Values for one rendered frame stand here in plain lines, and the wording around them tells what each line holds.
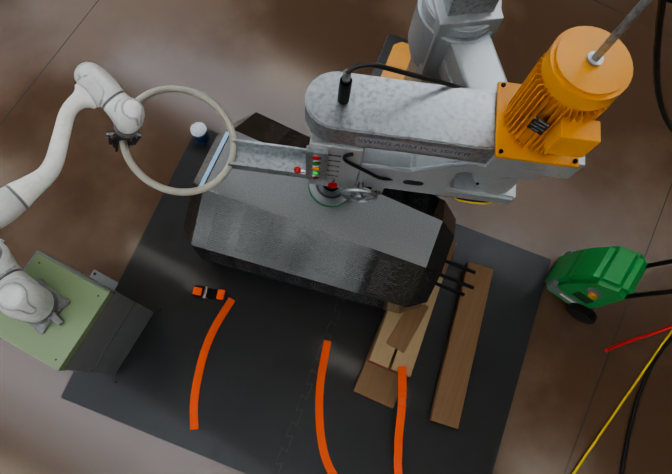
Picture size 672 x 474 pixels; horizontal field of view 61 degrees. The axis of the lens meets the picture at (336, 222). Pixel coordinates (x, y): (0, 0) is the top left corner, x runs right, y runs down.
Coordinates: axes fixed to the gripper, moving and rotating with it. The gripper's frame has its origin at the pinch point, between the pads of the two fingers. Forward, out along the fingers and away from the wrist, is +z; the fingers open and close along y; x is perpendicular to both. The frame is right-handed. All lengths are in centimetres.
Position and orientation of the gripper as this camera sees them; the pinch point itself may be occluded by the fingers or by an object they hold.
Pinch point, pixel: (120, 145)
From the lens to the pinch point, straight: 256.6
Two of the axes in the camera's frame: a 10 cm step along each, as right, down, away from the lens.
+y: 9.0, -0.3, 4.4
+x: -1.2, -9.8, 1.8
